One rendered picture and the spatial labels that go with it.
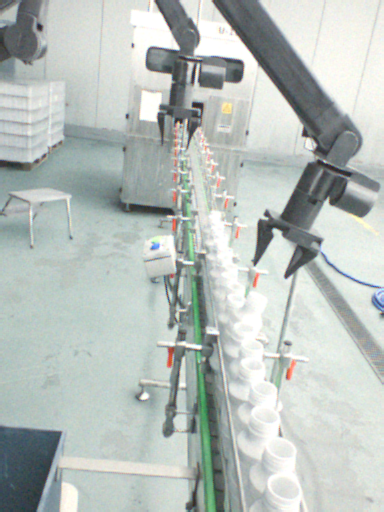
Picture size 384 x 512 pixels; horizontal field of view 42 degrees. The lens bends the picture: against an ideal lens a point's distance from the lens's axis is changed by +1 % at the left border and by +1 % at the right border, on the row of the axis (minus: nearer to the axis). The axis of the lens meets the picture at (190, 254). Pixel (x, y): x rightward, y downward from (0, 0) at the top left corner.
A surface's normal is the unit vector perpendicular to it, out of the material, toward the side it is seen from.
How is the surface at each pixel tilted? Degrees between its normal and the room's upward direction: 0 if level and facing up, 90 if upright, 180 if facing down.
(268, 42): 93
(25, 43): 91
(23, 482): 90
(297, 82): 92
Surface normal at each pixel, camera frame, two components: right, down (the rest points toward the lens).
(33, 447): 0.03, 0.34
